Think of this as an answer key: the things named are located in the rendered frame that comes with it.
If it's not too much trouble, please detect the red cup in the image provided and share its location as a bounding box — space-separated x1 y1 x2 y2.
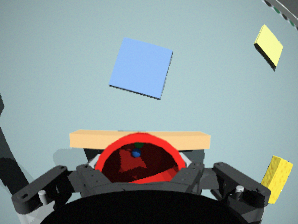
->
95 132 186 184

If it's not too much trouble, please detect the pale yellow square pad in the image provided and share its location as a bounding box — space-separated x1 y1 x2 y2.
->
254 24 283 68

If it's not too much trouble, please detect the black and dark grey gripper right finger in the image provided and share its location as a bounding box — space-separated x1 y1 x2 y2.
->
158 152 271 224

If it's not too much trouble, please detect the yellow sponge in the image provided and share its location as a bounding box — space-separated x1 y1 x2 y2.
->
261 156 293 204

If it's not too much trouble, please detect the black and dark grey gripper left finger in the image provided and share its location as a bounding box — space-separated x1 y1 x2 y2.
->
11 154 124 224

